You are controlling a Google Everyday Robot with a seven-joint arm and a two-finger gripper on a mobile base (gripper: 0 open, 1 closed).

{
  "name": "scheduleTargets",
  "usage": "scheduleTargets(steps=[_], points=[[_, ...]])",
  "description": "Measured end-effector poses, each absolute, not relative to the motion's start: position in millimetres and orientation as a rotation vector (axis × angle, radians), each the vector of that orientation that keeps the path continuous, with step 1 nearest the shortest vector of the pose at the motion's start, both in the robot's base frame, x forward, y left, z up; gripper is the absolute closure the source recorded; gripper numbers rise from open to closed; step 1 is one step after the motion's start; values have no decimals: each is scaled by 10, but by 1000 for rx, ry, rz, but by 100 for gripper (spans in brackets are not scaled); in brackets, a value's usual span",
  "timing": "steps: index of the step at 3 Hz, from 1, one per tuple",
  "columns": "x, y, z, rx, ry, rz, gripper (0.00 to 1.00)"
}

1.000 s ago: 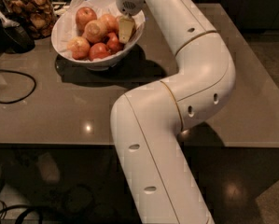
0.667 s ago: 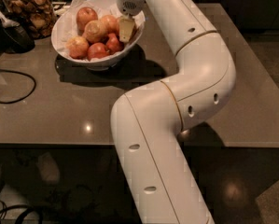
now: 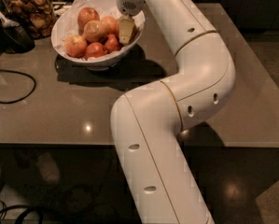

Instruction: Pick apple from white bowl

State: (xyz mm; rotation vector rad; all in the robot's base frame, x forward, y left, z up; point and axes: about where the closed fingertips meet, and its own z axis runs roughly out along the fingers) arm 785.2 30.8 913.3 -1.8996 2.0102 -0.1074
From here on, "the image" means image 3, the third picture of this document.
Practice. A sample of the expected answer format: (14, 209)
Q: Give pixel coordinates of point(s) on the black appliance with spoon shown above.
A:
(14, 36)

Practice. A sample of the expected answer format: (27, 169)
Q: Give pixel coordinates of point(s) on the top left red apple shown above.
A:
(85, 15)

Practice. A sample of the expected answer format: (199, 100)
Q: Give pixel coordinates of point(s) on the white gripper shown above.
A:
(129, 4)

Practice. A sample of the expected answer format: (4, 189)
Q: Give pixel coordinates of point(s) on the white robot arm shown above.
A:
(146, 121)

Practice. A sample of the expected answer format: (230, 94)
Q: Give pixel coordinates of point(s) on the left front yellowish apple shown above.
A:
(75, 46)

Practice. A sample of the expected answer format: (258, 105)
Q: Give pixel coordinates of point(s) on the small dark red apple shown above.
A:
(112, 44)

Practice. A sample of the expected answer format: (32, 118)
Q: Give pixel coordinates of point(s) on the top middle red apple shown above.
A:
(111, 24)

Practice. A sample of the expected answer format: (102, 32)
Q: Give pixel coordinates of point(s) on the central yellowish apple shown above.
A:
(94, 31)

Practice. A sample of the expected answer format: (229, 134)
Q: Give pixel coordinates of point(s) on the glass jar of dried chips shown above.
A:
(37, 16)

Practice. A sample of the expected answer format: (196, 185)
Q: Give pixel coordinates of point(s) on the white ceramic bowl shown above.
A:
(98, 62)

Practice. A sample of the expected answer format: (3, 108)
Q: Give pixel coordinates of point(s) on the front red apple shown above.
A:
(95, 50)

